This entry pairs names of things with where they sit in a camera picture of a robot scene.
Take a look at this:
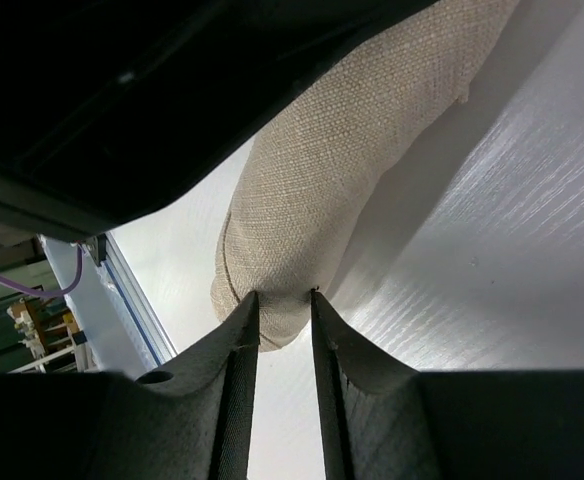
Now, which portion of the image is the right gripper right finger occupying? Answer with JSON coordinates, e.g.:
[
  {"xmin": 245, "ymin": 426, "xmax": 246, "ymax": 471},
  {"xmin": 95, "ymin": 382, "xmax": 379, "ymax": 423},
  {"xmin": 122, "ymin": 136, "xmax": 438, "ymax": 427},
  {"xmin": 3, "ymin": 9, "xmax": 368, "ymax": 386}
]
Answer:
[{"xmin": 311, "ymin": 292, "xmax": 584, "ymax": 479}]

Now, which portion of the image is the left aluminium frame post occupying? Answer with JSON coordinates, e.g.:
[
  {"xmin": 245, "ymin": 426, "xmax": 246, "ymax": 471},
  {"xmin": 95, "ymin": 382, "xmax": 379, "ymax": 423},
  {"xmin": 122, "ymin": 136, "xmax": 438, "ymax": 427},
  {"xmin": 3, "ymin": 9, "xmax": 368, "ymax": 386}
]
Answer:
[{"xmin": 86, "ymin": 233, "xmax": 177, "ymax": 369}]

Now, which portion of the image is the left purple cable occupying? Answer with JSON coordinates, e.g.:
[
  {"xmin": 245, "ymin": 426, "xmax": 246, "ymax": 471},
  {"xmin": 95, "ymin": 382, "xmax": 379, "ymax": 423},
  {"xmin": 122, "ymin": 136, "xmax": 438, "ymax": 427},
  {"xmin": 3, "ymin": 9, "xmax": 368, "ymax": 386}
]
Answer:
[{"xmin": 0, "ymin": 243, "xmax": 84, "ymax": 301}]

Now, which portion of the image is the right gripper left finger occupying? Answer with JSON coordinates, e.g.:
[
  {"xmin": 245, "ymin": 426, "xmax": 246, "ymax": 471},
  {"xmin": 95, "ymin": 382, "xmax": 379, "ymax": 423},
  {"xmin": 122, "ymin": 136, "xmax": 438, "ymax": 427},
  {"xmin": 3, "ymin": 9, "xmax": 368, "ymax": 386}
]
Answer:
[{"xmin": 0, "ymin": 293, "xmax": 259, "ymax": 479}]

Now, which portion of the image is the beige cloth napkin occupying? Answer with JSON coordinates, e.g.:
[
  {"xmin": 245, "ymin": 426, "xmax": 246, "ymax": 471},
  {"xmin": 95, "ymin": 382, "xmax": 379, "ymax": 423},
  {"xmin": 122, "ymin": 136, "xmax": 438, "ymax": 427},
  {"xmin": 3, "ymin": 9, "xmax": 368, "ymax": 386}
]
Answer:
[{"xmin": 211, "ymin": 1, "xmax": 516, "ymax": 352}]

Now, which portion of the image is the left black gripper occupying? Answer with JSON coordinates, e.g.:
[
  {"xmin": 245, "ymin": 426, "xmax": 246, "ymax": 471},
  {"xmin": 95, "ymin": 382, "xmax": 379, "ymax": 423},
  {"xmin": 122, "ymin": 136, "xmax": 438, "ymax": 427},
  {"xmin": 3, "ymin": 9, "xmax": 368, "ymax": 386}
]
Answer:
[{"xmin": 0, "ymin": 1, "xmax": 426, "ymax": 242}]

